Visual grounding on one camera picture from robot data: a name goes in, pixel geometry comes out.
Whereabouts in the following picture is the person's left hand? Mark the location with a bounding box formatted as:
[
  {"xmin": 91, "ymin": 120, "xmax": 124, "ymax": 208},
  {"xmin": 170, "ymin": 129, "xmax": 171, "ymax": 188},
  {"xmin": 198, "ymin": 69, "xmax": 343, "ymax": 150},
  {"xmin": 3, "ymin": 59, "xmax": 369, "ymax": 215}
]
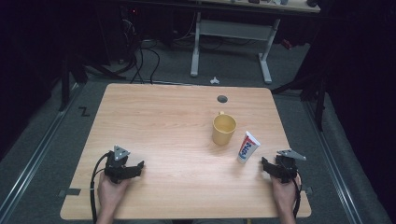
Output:
[{"xmin": 96, "ymin": 172, "xmax": 131, "ymax": 209}]

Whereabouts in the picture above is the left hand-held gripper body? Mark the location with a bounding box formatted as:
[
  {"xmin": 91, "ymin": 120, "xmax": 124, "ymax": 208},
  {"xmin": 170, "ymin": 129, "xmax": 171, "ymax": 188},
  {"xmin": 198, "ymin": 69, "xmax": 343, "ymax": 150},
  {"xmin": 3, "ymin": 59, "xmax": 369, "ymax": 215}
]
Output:
[{"xmin": 104, "ymin": 145, "xmax": 139, "ymax": 185}]

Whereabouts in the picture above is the white desk frame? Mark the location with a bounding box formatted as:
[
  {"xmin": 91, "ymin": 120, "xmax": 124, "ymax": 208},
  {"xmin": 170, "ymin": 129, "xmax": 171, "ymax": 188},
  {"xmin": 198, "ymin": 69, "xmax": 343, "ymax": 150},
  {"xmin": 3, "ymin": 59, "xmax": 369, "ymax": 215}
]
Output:
[{"xmin": 190, "ymin": 0, "xmax": 321, "ymax": 85}]

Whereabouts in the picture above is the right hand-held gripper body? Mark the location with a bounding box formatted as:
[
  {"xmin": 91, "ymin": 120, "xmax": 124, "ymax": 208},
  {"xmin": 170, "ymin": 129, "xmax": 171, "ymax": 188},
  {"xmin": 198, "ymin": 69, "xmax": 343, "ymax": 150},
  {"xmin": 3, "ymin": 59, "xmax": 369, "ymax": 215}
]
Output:
[{"xmin": 274, "ymin": 148, "xmax": 307, "ymax": 185}]

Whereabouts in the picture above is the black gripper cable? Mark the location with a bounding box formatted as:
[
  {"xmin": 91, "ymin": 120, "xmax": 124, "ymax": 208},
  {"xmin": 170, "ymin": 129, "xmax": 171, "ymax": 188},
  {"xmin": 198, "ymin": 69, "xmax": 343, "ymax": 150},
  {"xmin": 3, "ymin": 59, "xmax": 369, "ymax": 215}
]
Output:
[
  {"xmin": 291, "ymin": 167, "xmax": 304, "ymax": 219},
  {"xmin": 89, "ymin": 151, "xmax": 112, "ymax": 224}
]

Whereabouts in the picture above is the white toothpaste tube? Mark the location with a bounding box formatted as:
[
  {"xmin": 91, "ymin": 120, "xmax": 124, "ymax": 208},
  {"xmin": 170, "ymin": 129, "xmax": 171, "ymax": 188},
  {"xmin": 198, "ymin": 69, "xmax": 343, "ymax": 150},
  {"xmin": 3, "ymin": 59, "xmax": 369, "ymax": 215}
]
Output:
[{"xmin": 236, "ymin": 131, "xmax": 262, "ymax": 164}]

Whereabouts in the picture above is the yellow cup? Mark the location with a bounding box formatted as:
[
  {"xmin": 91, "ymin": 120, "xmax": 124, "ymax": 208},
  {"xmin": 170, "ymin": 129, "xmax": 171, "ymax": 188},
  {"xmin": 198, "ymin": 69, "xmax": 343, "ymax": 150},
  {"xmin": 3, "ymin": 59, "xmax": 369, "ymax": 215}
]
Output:
[{"xmin": 211, "ymin": 111, "xmax": 238, "ymax": 147}]

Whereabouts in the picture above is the grey tape strip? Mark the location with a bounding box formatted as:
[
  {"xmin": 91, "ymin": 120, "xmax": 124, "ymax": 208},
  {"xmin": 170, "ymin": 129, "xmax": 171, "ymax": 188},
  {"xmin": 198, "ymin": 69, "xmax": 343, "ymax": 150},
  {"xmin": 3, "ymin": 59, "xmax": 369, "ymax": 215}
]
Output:
[{"xmin": 57, "ymin": 188, "xmax": 82, "ymax": 198}]

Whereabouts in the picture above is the bundle of black floor cables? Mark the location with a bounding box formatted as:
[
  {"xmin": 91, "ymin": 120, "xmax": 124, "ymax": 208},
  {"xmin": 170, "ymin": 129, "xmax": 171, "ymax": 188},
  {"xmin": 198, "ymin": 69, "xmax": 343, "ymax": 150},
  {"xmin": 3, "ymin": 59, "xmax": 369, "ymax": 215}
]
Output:
[{"xmin": 120, "ymin": 17, "xmax": 162, "ymax": 85}]

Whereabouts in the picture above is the black metal stand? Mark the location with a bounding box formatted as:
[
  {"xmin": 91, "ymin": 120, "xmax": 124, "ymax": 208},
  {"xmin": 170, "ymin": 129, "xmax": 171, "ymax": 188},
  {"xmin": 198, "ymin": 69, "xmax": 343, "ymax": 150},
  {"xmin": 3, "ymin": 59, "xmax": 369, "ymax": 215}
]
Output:
[
  {"xmin": 270, "ymin": 69, "xmax": 330, "ymax": 132},
  {"xmin": 58, "ymin": 50, "xmax": 127, "ymax": 112}
]

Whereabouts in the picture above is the metal floor rail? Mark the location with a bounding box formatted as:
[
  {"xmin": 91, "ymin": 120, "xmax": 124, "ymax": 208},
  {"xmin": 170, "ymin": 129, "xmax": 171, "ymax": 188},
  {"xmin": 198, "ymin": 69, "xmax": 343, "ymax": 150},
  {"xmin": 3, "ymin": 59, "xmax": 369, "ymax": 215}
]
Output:
[
  {"xmin": 0, "ymin": 83, "xmax": 84, "ymax": 220},
  {"xmin": 302, "ymin": 100, "xmax": 364, "ymax": 224}
]

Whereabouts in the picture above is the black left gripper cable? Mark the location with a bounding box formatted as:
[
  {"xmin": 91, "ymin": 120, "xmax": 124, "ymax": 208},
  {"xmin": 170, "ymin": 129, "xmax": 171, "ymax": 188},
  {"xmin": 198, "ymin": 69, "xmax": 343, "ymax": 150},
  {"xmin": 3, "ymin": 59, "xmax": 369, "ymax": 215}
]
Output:
[{"xmin": 89, "ymin": 151, "xmax": 112, "ymax": 224}]

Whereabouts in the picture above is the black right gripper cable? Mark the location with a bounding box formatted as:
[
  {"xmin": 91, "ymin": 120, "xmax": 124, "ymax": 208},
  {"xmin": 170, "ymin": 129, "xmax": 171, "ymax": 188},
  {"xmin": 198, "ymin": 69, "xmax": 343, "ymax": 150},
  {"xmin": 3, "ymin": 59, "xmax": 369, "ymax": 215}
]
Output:
[{"xmin": 291, "ymin": 167, "xmax": 304, "ymax": 219}]

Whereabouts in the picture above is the person's right hand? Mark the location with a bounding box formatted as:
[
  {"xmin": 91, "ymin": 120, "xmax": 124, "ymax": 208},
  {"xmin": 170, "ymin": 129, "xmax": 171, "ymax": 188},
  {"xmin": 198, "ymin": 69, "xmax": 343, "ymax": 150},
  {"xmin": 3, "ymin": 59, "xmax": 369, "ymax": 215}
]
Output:
[{"xmin": 270, "ymin": 173, "xmax": 303, "ymax": 210}]

